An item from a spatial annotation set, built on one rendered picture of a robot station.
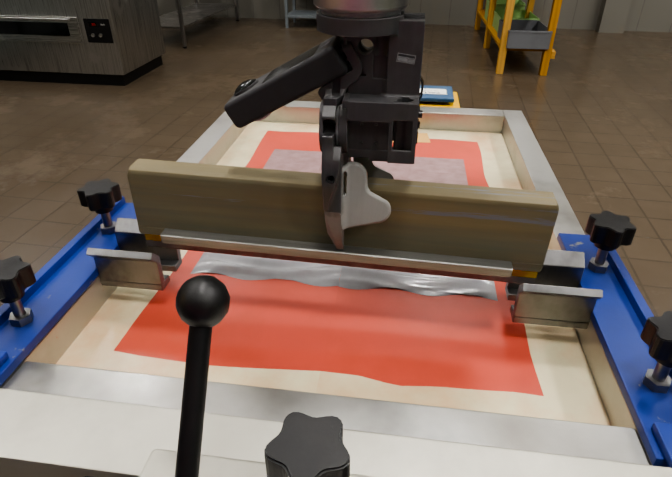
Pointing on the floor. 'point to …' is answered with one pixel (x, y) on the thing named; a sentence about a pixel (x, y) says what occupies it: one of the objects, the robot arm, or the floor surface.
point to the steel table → (182, 17)
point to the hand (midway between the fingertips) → (335, 225)
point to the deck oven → (79, 27)
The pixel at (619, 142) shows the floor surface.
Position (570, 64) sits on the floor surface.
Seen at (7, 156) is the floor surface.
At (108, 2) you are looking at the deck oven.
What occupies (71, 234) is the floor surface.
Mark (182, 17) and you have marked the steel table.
